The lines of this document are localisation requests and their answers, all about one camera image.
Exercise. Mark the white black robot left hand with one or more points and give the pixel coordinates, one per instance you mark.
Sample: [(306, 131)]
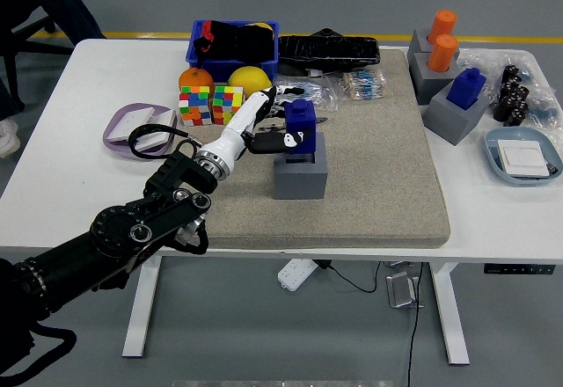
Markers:
[(237, 129)]

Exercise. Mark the blue square seal with knob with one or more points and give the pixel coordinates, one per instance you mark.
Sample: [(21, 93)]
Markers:
[(466, 90), (303, 116)]

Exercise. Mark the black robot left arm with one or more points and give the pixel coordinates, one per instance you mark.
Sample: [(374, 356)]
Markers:
[(119, 228)]

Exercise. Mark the grey cube seal holder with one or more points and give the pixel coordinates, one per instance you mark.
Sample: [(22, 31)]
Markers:
[(448, 123), (299, 182), (429, 85), (418, 46)]

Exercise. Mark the orange cylinder seal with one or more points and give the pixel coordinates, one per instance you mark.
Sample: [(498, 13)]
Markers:
[(443, 24), (442, 55)]

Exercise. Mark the multicolour puzzle cube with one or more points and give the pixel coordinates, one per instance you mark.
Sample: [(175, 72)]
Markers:
[(226, 103), (194, 105)]

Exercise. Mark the yellow lemon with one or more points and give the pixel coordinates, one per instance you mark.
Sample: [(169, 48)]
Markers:
[(248, 78)]

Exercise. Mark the orange fruit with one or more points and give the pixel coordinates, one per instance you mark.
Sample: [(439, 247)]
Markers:
[(195, 78)]

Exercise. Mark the black cloth with red trim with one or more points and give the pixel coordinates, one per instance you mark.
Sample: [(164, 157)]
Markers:
[(246, 44)]

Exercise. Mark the black metal hand tool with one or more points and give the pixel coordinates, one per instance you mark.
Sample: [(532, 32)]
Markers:
[(323, 119)]

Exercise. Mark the blue plastic bin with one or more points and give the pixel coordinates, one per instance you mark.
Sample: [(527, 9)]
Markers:
[(192, 46)]

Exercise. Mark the clear bag of blue resistors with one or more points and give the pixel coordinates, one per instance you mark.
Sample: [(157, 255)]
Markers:
[(325, 92)]

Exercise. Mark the small white connector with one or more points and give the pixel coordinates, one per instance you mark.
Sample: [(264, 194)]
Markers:
[(316, 73)]

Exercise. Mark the yellow item in bin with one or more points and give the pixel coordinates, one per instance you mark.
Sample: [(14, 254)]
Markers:
[(263, 25)]

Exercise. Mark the black plastic-wrapped bundle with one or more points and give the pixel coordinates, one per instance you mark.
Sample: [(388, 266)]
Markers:
[(330, 50)]

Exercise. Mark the purple oval tray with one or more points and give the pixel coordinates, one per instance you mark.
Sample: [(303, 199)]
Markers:
[(112, 147)]

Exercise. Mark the clear bag of tan resistors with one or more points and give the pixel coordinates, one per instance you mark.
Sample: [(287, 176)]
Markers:
[(363, 85)]

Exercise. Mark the grey-brown table mat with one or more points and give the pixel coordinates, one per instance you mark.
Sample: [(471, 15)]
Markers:
[(374, 184)]

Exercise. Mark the white power strip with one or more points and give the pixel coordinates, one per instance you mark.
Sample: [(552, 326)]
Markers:
[(294, 275)]

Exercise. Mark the white table leg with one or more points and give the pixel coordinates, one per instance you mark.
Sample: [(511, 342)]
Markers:
[(138, 308), (451, 316)]

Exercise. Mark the person's white shoe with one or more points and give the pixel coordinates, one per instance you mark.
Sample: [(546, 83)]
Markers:
[(9, 138)]

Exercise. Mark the light blue oval tray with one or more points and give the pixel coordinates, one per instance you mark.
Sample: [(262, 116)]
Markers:
[(492, 149)]

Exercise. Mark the crumpled clear plastic bag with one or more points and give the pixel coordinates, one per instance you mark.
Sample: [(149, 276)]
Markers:
[(484, 59)]

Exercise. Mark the black cylindrical capacitor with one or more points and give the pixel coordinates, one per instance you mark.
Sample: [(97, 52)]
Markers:
[(515, 119), (502, 109), (521, 93), (506, 97), (511, 72), (519, 107), (510, 85)]

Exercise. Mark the small bag of blue components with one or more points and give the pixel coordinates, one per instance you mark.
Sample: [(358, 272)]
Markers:
[(545, 113)]

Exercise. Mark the black table control panel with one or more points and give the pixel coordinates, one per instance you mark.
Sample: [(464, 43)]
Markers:
[(519, 268)]

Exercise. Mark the small black connector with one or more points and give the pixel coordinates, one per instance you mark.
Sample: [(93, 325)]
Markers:
[(551, 168)]

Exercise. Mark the silver metal bracket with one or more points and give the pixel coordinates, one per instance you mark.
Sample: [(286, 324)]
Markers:
[(400, 292)]

